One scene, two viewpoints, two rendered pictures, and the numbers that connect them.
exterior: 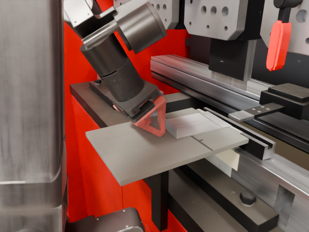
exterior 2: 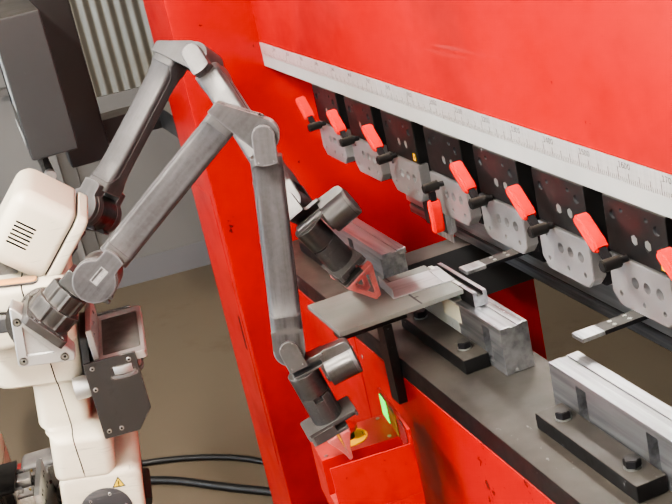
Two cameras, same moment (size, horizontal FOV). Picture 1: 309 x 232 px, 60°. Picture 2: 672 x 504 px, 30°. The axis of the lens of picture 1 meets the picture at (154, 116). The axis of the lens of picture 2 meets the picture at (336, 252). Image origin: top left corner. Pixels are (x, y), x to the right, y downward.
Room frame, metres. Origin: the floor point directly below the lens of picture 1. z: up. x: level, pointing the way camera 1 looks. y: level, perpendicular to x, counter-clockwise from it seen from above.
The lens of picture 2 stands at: (-1.79, -0.44, 1.93)
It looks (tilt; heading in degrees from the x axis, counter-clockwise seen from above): 20 degrees down; 12
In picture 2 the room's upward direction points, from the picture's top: 13 degrees counter-clockwise
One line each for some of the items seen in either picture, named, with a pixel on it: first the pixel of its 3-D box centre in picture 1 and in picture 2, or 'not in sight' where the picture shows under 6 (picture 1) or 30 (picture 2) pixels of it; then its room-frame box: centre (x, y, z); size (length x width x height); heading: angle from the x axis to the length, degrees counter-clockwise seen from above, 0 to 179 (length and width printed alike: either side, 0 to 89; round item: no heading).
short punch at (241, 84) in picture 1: (229, 61); (439, 214); (0.53, -0.15, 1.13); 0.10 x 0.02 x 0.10; 29
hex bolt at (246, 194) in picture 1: (247, 197); (464, 344); (0.38, -0.17, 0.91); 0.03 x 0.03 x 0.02
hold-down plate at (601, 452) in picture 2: not in sight; (597, 449); (-0.02, -0.40, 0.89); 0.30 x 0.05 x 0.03; 29
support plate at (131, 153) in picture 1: (165, 137); (384, 299); (0.46, -0.02, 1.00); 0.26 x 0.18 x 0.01; 119
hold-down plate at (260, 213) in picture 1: (210, 178); (443, 338); (0.47, -0.12, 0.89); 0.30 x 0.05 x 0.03; 29
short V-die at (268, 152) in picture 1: (230, 130); (457, 284); (0.51, -0.16, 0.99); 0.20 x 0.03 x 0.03; 29
